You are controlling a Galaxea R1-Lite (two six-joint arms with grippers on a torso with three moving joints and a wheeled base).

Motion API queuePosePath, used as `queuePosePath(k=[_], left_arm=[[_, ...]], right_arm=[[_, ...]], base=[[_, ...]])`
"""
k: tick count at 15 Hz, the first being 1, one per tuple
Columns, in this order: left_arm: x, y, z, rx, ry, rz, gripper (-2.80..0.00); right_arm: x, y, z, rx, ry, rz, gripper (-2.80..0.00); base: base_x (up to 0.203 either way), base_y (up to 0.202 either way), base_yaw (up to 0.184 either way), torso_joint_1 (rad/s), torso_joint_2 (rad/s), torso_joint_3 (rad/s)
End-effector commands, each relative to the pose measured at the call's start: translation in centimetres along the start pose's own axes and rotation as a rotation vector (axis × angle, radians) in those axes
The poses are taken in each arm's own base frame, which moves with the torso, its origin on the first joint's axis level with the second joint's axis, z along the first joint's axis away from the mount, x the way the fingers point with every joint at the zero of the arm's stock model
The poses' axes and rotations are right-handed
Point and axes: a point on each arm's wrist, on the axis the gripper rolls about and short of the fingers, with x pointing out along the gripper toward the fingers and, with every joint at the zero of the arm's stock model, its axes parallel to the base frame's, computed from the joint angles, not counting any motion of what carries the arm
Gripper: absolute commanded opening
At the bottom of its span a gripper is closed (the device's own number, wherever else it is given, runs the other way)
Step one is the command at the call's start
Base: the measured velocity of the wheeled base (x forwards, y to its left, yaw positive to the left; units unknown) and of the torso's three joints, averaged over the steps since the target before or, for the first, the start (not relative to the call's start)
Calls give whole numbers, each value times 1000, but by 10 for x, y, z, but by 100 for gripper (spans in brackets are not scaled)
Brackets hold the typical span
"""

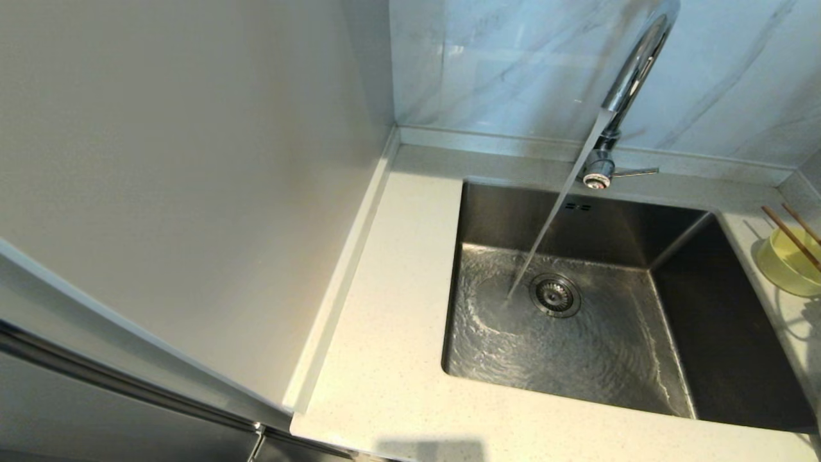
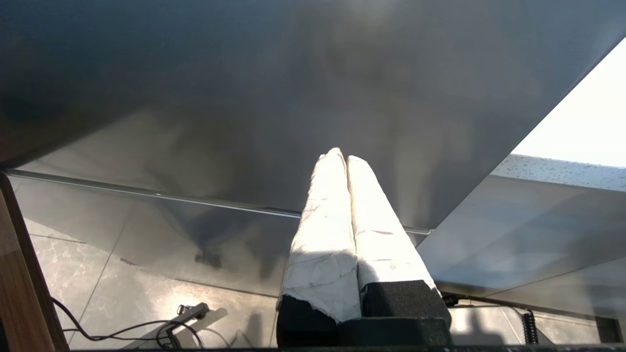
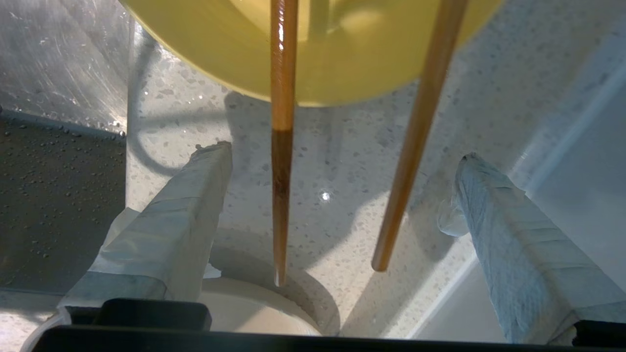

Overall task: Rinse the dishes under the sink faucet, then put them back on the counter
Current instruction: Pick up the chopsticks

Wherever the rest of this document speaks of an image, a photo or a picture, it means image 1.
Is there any running water stream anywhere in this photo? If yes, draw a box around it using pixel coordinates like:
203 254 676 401
505 109 615 304

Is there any wooden chopstick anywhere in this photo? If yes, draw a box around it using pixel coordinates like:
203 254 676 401
761 205 821 275
780 203 821 248

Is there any yellow bowl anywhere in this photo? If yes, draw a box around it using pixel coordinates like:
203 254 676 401
755 226 821 298

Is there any stainless steel sink basin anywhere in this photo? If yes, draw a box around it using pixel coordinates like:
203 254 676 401
441 180 819 432

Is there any chrome gooseneck faucet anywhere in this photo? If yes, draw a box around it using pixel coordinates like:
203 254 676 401
580 0 682 191

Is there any round metal drain strainer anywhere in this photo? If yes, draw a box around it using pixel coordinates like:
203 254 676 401
529 273 582 320

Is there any tall white cabinet side panel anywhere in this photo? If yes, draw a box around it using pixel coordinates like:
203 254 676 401
0 0 400 415

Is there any large stainless steel appliance door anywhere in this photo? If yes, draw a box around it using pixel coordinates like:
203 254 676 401
0 320 355 462

